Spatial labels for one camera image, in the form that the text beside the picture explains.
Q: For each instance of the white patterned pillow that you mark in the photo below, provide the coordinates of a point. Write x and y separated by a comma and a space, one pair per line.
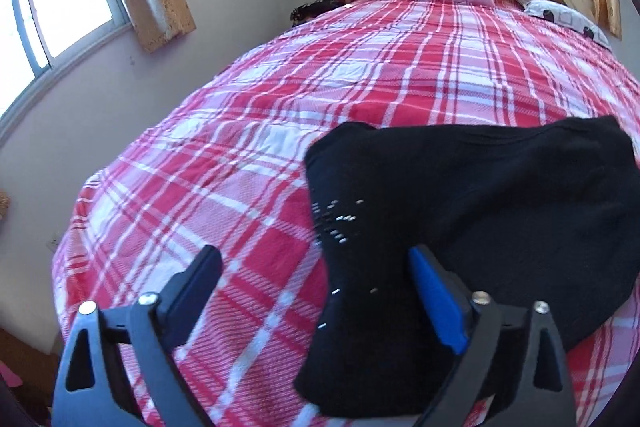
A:
565, 18

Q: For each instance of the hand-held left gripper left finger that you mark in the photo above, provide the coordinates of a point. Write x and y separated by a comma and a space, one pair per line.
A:
192, 302

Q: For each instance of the wall socket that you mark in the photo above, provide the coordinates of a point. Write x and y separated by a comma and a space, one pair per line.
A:
52, 243

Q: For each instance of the dark cloth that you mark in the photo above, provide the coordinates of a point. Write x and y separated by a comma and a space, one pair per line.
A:
315, 9

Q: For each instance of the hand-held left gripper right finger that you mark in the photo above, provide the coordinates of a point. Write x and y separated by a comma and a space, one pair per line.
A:
440, 302

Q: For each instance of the red plaid blanket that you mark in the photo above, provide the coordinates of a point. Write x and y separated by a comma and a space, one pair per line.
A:
225, 147

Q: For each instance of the black pants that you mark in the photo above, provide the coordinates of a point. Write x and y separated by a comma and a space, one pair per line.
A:
500, 207

